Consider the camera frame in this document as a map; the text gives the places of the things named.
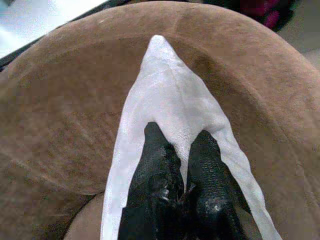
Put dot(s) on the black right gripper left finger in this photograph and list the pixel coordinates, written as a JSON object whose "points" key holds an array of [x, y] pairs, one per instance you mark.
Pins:
{"points": [[152, 185]]}

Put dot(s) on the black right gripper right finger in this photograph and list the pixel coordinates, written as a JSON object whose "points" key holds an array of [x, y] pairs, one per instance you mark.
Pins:
{"points": [[212, 185]]}

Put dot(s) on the white pillow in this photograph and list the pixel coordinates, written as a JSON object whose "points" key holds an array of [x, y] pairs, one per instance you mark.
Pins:
{"points": [[172, 105]]}

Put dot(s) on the brown fabric sofa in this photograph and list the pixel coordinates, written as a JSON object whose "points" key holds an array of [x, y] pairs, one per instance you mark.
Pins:
{"points": [[62, 125]]}

